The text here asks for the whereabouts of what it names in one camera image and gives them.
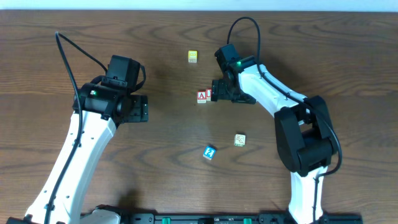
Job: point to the yellow wooden block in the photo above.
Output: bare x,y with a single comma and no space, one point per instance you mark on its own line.
192,56

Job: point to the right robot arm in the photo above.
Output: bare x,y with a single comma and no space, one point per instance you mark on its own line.
304,133

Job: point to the blue number 2 block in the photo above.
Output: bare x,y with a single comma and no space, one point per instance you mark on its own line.
209,152

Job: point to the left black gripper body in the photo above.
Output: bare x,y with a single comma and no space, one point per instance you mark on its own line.
143,108

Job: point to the red letter I block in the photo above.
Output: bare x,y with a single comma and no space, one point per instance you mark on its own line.
208,94

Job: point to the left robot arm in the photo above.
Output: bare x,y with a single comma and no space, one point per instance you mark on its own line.
99,110

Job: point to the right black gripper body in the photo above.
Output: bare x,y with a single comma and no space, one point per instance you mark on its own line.
218,90

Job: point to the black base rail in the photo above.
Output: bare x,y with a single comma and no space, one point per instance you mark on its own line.
148,218

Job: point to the cream block with green drawing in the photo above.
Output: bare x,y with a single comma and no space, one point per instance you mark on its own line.
240,140

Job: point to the red letter A block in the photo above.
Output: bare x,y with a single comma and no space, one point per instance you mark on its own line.
201,97

